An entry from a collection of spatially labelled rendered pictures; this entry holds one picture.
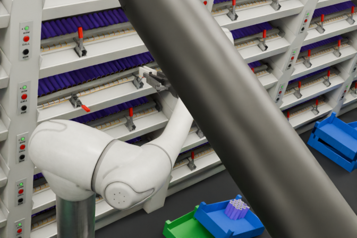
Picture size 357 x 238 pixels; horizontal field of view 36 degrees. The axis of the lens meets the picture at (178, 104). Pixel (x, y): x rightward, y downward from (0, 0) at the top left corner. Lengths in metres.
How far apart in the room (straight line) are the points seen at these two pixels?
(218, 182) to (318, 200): 2.70
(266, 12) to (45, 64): 1.03
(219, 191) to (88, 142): 1.63
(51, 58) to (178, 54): 1.58
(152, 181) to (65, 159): 0.20
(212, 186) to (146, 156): 1.59
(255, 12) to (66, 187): 1.29
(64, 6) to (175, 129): 0.49
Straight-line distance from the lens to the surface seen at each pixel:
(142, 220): 2.58
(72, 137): 1.27
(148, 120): 2.21
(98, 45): 1.84
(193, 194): 2.76
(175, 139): 1.41
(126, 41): 1.89
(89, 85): 1.94
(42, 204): 2.11
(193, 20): 0.18
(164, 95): 2.23
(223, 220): 2.61
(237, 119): 0.17
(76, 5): 1.67
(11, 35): 1.60
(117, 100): 1.99
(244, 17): 2.26
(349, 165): 3.25
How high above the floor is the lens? 1.88
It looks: 34 degrees down
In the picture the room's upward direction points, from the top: 13 degrees clockwise
